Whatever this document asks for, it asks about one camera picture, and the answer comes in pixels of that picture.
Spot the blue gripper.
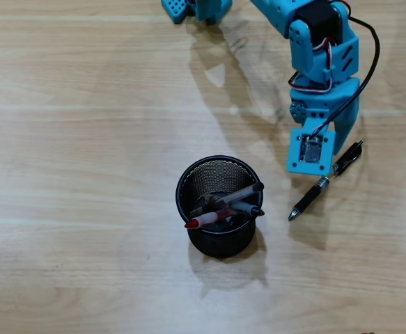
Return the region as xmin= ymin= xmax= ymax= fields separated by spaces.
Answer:
xmin=289 ymin=77 xmax=361 ymax=156

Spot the black retractable pen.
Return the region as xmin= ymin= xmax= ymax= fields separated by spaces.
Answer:
xmin=287 ymin=139 xmax=365 ymax=222

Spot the clear gel pen black grip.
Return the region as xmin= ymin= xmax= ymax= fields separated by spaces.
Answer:
xmin=190 ymin=182 xmax=265 ymax=218

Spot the black pen grey grip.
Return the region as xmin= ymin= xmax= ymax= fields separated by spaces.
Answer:
xmin=202 ymin=194 xmax=265 ymax=217

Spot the red pen white grip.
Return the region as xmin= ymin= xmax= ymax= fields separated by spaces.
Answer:
xmin=184 ymin=210 xmax=238 ymax=230

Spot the blue robot base block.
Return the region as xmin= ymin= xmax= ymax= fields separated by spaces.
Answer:
xmin=191 ymin=0 xmax=234 ymax=26

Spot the black mesh pen holder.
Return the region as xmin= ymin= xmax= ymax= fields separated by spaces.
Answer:
xmin=175 ymin=155 xmax=265 ymax=259

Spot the blue perforated base piece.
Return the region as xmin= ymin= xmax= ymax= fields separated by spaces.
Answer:
xmin=159 ymin=0 xmax=195 ymax=24

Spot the red white servo wire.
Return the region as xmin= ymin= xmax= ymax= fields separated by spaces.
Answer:
xmin=288 ymin=36 xmax=341 ymax=95

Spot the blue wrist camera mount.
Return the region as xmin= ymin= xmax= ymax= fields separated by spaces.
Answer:
xmin=285 ymin=110 xmax=337 ymax=175

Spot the black camera cable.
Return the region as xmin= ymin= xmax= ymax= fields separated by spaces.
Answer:
xmin=310 ymin=15 xmax=381 ymax=137

